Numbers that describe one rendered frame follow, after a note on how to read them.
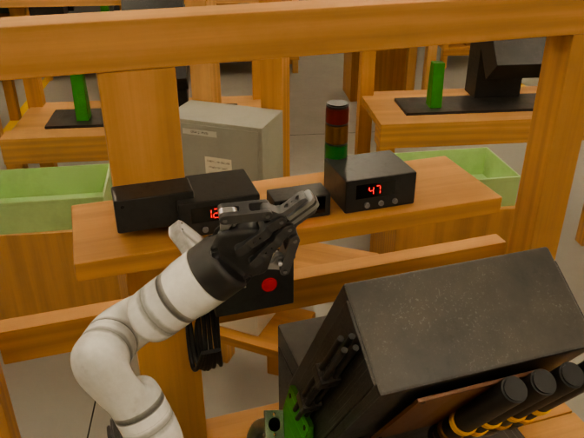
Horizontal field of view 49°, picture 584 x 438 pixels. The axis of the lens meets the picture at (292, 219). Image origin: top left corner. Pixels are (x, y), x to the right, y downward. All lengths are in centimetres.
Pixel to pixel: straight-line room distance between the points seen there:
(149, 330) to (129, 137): 56
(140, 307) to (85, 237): 55
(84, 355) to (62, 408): 245
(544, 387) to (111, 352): 59
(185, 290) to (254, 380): 249
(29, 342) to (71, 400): 171
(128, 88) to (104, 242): 30
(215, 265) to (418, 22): 80
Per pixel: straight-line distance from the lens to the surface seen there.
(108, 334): 82
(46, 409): 328
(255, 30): 125
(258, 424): 138
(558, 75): 164
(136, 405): 85
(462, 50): 851
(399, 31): 136
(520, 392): 98
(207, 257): 74
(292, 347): 145
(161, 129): 126
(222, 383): 322
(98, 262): 124
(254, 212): 71
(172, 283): 76
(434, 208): 140
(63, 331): 157
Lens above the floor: 216
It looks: 28 degrees down
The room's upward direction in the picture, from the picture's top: straight up
